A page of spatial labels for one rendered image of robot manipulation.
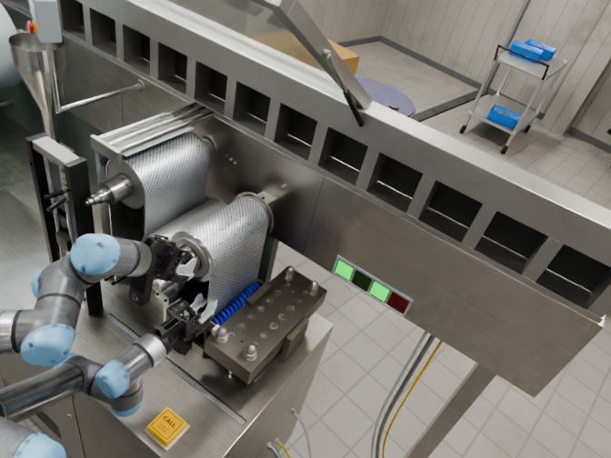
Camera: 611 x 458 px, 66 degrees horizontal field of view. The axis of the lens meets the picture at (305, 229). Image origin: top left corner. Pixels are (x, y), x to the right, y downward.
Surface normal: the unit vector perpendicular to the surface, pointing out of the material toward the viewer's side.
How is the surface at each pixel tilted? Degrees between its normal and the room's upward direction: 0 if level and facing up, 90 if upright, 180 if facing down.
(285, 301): 0
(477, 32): 90
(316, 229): 90
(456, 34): 90
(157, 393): 0
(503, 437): 0
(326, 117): 90
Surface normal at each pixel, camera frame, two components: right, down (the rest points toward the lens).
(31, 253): 0.20, -0.75
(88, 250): -0.29, -0.14
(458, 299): -0.54, 0.45
